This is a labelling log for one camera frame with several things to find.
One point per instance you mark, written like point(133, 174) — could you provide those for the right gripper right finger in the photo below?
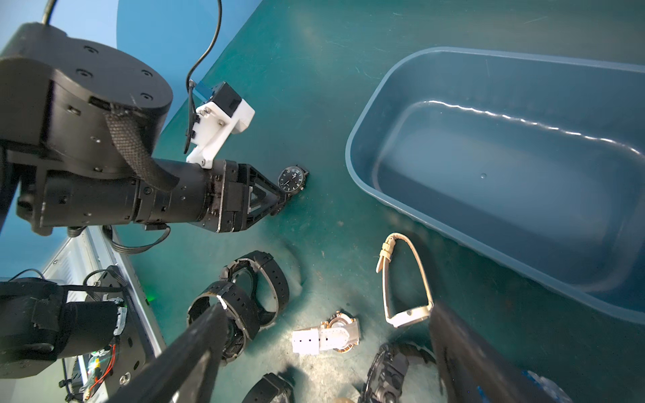
point(471, 369)

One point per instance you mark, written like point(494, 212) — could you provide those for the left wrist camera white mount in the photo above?
point(210, 124)

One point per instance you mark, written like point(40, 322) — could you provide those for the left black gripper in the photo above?
point(239, 197)

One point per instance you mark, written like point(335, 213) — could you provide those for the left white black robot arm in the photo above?
point(79, 123)

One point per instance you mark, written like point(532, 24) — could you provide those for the blue plastic storage box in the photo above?
point(534, 161)

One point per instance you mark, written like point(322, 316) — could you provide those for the black band smartwatch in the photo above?
point(242, 316)

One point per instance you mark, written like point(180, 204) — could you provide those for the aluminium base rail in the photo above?
point(91, 260)

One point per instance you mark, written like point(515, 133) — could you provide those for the transparent blue watch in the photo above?
point(556, 393)

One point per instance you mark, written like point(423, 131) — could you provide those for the beige square watch upper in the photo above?
point(406, 289)

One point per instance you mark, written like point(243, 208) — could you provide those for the left green circuit board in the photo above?
point(95, 368)

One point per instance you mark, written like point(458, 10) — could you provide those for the black wide band watch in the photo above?
point(269, 288)

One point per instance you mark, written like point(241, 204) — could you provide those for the black round dial watch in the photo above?
point(292, 179)

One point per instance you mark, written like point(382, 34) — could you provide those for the small black watch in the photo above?
point(271, 388)

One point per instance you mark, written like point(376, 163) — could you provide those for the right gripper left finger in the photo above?
point(187, 370)

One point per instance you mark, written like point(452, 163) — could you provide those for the white strap silver watch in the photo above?
point(340, 333)

